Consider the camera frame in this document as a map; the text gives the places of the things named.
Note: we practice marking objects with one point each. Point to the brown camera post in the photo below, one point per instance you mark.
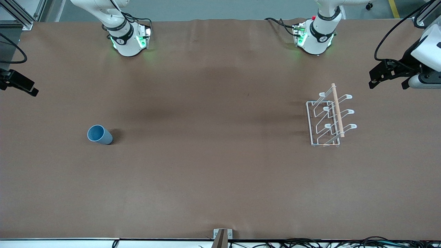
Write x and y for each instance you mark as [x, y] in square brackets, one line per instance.
[220, 240]

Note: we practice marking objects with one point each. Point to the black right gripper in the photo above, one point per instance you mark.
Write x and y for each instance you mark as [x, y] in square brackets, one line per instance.
[7, 78]

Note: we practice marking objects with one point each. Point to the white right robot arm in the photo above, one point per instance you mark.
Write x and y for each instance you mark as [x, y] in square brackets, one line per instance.
[125, 38]

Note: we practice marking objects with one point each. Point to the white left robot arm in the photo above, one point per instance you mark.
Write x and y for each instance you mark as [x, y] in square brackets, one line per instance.
[318, 34]

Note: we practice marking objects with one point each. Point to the black caster wheel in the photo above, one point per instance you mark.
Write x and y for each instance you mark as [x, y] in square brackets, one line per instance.
[369, 5]

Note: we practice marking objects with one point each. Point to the small metal bracket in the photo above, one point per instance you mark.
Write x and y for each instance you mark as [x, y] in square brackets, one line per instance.
[216, 233]

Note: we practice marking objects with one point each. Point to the blue plastic cup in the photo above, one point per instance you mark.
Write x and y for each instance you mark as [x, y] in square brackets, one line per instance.
[100, 135]

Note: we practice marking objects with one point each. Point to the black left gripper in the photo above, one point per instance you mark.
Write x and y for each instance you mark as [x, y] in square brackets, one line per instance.
[408, 59]

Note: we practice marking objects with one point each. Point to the aluminium frame profile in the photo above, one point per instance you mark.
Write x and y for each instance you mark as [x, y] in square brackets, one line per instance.
[418, 22]
[20, 19]

